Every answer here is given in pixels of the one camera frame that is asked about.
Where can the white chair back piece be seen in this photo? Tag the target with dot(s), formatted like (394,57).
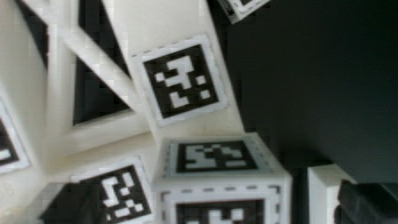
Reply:
(67,147)

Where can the white chair leg block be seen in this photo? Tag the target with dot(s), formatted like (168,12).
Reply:
(238,8)

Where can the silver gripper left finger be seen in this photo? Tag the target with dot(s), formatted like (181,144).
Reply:
(74,207)

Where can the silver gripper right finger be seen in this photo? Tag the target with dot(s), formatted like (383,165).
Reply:
(367,203)

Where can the white U-shaped boundary frame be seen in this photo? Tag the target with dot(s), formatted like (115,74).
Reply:
(323,180)

